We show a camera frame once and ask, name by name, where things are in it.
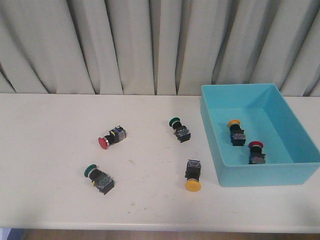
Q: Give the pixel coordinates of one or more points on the yellow push button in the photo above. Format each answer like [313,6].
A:
[237,134]
[192,175]

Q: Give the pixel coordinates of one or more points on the red push button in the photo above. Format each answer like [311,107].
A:
[116,135]
[256,156]

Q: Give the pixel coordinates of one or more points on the light blue plastic box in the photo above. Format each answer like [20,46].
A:
[291,157]

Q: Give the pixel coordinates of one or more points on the green push button rear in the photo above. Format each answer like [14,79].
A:
[181,132]

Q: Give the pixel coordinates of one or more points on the green push button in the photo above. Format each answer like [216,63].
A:
[181,132]
[101,180]

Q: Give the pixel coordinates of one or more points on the yellow push button lying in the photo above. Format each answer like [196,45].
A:
[192,175]

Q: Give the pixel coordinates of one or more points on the green push button front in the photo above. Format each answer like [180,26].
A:
[101,180]

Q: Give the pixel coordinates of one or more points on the grey curtain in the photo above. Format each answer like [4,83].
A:
[158,47]

